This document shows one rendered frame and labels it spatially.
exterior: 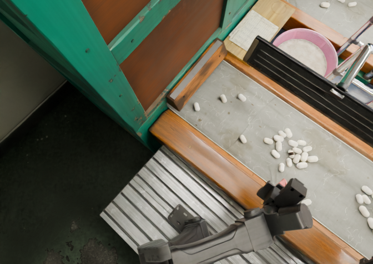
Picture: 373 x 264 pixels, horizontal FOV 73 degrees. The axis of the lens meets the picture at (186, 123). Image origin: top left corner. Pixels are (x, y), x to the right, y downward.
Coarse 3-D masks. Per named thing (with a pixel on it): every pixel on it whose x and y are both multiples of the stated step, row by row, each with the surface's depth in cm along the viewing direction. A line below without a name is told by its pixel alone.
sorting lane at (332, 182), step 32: (224, 64) 103; (192, 96) 99; (256, 96) 99; (224, 128) 96; (256, 128) 96; (320, 128) 95; (256, 160) 92; (320, 160) 92; (352, 160) 92; (320, 192) 89; (352, 192) 89; (352, 224) 86
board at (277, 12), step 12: (264, 0) 106; (276, 0) 106; (264, 12) 104; (276, 12) 104; (288, 12) 104; (276, 24) 103; (228, 36) 102; (228, 48) 100; (240, 48) 100; (240, 60) 100
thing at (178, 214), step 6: (180, 204) 96; (174, 210) 94; (180, 210) 94; (186, 210) 94; (168, 216) 94; (174, 216) 94; (180, 216) 94; (186, 216) 93; (192, 216) 93; (174, 222) 93; (180, 222) 93; (180, 228) 92; (210, 234) 92
